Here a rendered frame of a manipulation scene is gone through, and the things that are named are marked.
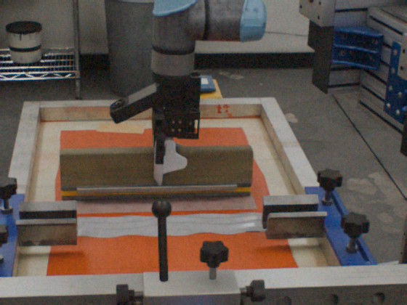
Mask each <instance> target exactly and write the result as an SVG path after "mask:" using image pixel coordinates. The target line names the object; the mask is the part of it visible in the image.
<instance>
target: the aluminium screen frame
mask: <svg viewBox="0 0 407 305"><path fill-rule="evenodd" d="M116 101H118V100H100V101H51V102H24V103H23V109H22V113H21V116H20V124H19V127H18V131H17V137H16V141H15V148H14V151H13V156H12V162H11V166H10V170H9V177H15V178H17V194H20V193H24V194H25V199H24V202H28V200H29V199H28V196H29V195H30V191H31V181H32V176H33V167H34V162H35V157H36V148H37V142H38V138H39V129H40V123H41V122H53V121H112V120H113V119H112V118H111V116H110V105H111V104H113V103H114V102H116ZM152 109H153V108H151V109H149V110H146V111H144V112H142V113H139V114H137V115H135V116H133V117H131V118H129V119H128V120H127V121H137V120H152ZM199 111H200V119H222V118H261V119H262V122H263V124H264V125H265V129H266V131H267V133H268V135H269V137H270V140H271V142H272V143H273V146H274V148H275V151H276V152H277V155H278V157H279V160H280V162H281V164H282V166H283V169H284V171H286V173H287V175H288V177H289V180H290V182H291V185H292V187H293V188H294V191H295V193H296V195H306V194H305V191H304V189H305V187H319V186H320V184H319V182H317V181H316V179H317V177H316V175H315V173H314V171H313V170H312V168H311V166H310V164H309V162H308V160H307V159H306V157H305V154H304V152H303V150H302V148H301V147H300V145H299V143H298V141H297V138H296V137H295V136H294V133H293V131H292V130H291V127H290V125H289V123H288V121H287V120H286V119H285V117H284V115H283V113H282V112H281V109H280V108H279V106H278V103H277V102H276V101H275V98H243V99H203V98H200V102H199ZM316 239H317V241H318V244H319V246H320V248H321V251H322V253H323V254H324V256H325V257H326V260H327V262H328V264H329V266H330V267H340V264H339V262H338V259H337V257H336V255H335V253H334V251H333V249H332V247H331V244H330V242H329V240H328V238H327V236H326V234H325V232H323V237H317V238H316ZM20 249H21V247H18V241H17V250H16V255H15V263H14V268H13V273H12V276H13V277H16V276H17V268H18V263H19V258H20Z"/></svg>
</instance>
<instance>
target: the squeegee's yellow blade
mask: <svg viewBox="0 0 407 305"><path fill-rule="evenodd" d="M250 189H251V188H250V187H237V190H222V191H188V192H123V193H89V194H77V191H61V196H68V195H132V194H165V193H198V192H250Z"/></svg>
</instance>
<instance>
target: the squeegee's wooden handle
mask: <svg viewBox="0 0 407 305"><path fill-rule="evenodd" d="M176 152H177V153H178V154H180V155H181V156H182V157H184V158H186V160H187V165H186V167H185V168H184V169H180V170H177V171H170V172H167V173H165V174H163V179H162V184H211V183H236V184H237V187H251V178H252V164H253V150H252V148H251V145H224V146H184V147H176ZM154 160H155V147H104V148H63V149H60V189H61V191H77V186H110V185H144V184H157V182H156V180H155V178H154Z"/></svg>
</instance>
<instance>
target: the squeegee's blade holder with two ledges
mask: <svg viewBox="0 0 407 305"><path fill-rule="evenodd" d="M222 190H237V184H236V183H211V184H162V186H158V185H157V184H144V185H110V186H77V194H89V193H123V192H188V191H222Z"/></svg>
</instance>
